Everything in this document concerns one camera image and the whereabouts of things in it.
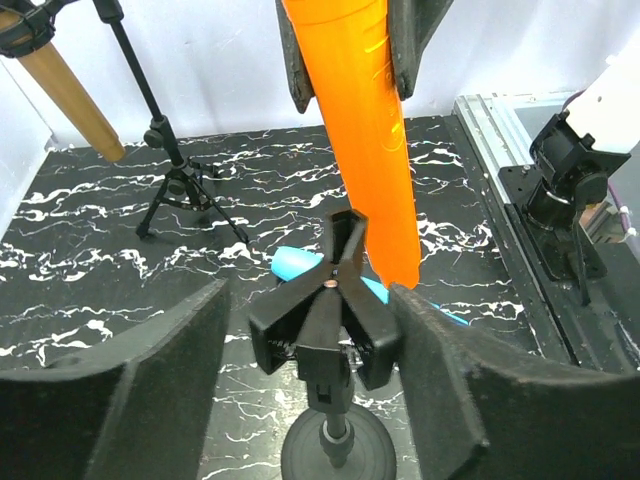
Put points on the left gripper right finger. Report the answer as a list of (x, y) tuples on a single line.
[(480, 408)]

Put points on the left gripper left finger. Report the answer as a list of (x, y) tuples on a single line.
[(136, 406)]

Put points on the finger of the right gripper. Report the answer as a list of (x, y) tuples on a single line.
[(299, 82), (412, 24)]

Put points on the orange microphone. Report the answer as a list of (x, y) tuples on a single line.
[(346, 49)]

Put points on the tripod shock-mount mic stand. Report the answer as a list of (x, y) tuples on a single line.
[(182, 186)]

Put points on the round-base mic stand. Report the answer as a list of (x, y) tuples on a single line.
[(338, 333)]

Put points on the blue microphone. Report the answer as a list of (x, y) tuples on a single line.
[(290, 262)]

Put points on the gold microphone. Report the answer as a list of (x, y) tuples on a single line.
[(26, 35)]

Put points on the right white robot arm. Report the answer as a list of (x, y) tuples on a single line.
[(590, 131)]

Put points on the black marbled table mat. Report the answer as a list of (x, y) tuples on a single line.
[(74, 273)]

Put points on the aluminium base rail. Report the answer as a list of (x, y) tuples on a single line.
[(580, 289)]

